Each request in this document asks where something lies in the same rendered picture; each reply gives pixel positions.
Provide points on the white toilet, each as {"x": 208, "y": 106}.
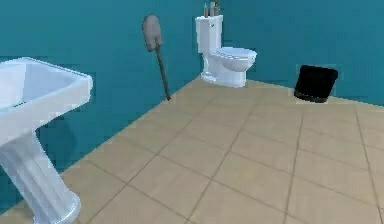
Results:
{"x": 230, "y": 61}

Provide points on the grey soap bottle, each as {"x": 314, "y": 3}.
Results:
{"x": 212, "y": 8}

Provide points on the white pedestal sink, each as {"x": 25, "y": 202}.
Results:
{"x": 30, "y": 100}

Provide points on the black waste bin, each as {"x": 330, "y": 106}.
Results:
{"x": 315, "y": 83}

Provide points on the brown spray bottle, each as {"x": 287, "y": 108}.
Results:
{"x": 206, "y": 11}

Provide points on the dark green bottle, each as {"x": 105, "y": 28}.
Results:
{"x": 217, "y": 8}

